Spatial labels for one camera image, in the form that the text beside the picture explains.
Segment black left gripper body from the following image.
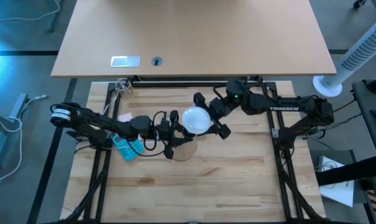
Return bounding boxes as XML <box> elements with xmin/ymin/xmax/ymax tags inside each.
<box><xmin>153</xmin><ymin>119</ymin><xmax>178</xmax><ymax>146</ymax></box>

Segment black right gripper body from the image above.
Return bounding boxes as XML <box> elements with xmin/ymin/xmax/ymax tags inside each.
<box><xmin>209</xmin><ymin>96</ymin><xmax>232</xmax><ymax>121</ymax></box>

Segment white flood lightbulb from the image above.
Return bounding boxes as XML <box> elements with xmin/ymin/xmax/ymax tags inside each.
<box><xmin>181</xmin><ymin>106</ymin><xmax>213</xmax><ymax>136</ymax></box>

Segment teal calculator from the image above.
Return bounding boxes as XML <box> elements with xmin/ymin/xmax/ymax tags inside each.
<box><xmin>112</xmin><ymin>134</ymin><xmax>145</xmax><ymax>162</ymax></box>

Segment ribbed glass cup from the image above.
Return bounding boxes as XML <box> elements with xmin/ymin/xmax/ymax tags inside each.
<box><xmin>116</xmin><ymin>77</ymin><xmax>135</xmax><ymax>101</ymax></box>

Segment light wooden desk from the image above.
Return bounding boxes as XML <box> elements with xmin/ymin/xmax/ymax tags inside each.
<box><xmin>50</xmin><ymin>0</ymin><xmax>337</xmax><ymax>78</ymax></box>

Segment silver desk plate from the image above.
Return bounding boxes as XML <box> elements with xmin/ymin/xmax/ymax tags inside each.
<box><xmin>110</xmin><ymin>55</ymin><xmax>142</xmax><ymax>68</ymax></box>

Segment white paper sheets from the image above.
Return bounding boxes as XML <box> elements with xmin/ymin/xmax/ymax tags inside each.
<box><xmin>317</xmin><ymin>155</ymin><xmax>355</xmax><ymax>208</ymax></box>

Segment black bar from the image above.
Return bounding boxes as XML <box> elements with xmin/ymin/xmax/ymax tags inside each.
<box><xmin>314</xmin><ymin>155</ymin><xmax>376</xmax><ymax>187</ymax></box>

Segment white tower fan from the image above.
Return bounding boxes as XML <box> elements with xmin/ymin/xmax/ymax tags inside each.
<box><xmin>312</xmin><ymin>13</ymin><xmax>376</xmax><ymax>98</ymax></box>

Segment black side table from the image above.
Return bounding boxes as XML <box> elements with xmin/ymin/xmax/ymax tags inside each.
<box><xmin>351</xmin><ymin>72</ymin><xmax>376</xmax><ymax>224</ymax></box>

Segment grey desk leg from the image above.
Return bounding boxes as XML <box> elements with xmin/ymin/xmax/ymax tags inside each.
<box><xmin>0</xmin><ymin>93</ymin><xmax>29</xmax><ymax>170</ymax></box>

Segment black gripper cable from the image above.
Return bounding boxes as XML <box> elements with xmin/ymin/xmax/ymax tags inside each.
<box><xmin>124</xmin><ymin>110</ymin><xmax>167</xmax><ymax>158</ymax></box>

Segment white lamp power cable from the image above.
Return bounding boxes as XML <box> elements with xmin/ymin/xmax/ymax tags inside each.
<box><xmin>101</xmin><ymin>88</ymin><xmax>122</xmax><ymax>116</ymax></box>

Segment white floor cable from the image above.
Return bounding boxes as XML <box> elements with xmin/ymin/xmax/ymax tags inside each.
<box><xmin>0</xmin><ymin>94</ymin><xmax>49</xmax><ymax>185</ymax></box>
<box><xmin>0</xmin><ymin>0</ymin><xmax>62</xmax><ymax>23</ymax></box>

